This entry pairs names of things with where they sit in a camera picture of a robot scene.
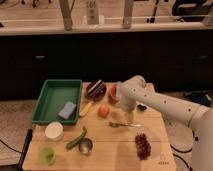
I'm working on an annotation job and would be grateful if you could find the silver metal fork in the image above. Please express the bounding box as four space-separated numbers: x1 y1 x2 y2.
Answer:
109 122 142 128

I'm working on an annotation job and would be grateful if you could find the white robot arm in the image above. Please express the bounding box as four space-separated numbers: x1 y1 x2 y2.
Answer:
119 75 213 171

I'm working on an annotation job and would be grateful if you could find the orange fruit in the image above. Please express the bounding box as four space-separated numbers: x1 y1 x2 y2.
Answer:
98 105 109 118

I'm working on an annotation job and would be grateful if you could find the grey blue cloth block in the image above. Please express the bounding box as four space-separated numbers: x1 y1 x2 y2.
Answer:
116 81 122 90

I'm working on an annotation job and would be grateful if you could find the dark red grape bunch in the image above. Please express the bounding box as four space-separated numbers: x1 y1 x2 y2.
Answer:
135 133 151 160

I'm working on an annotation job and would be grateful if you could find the dark brown bowl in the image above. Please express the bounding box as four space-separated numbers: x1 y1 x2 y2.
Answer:
85 82 107 101

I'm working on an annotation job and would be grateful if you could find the striped chocolate cake slice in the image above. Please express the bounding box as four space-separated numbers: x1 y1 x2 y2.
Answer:
87 80 104 96

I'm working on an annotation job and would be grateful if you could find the yellow banana piece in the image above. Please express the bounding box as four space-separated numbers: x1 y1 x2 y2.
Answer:
79 102 93 117

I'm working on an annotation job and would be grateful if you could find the small steel cup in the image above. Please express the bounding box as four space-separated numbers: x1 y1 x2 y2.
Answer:
78 138 93 155

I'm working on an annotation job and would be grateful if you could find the blue sponge in tray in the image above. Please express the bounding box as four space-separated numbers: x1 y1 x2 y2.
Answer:
58 102 76 119

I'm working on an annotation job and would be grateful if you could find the green cucumber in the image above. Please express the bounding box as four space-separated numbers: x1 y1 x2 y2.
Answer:
66 127 87 150

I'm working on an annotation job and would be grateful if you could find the dark bag on floor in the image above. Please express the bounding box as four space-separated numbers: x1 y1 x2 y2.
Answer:
188 92 212 107

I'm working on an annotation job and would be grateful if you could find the white round container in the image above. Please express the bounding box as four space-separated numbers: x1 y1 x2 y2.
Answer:
45 122 63 141

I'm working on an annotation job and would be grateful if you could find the green plastic tray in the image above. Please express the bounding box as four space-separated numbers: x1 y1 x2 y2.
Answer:
32 79 83 125

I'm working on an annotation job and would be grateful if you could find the black white-handled spoon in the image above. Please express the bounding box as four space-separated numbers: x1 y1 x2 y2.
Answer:
137 104 147 111

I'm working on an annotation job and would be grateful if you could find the black cable right floor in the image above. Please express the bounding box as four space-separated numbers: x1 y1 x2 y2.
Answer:
170 131 198 171

